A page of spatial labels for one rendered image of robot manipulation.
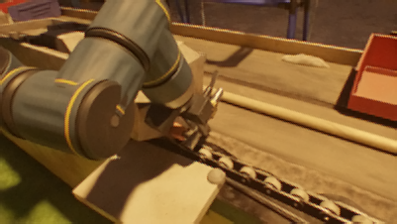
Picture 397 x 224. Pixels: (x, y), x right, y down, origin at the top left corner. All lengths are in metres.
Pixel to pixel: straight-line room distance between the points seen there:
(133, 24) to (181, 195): 0.38
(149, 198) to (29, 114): 0.34
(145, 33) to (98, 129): 0.15
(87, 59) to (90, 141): 0.10
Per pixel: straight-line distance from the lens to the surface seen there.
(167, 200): 0.61
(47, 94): 0.37
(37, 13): 2.46
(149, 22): 0.41
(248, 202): 0.63
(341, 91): 1.07
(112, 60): 0.36
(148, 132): 0.65
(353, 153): 0.82
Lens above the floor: 1.29
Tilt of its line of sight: 36 degrees down
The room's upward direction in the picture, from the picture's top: 6 degrees counter-clockwise
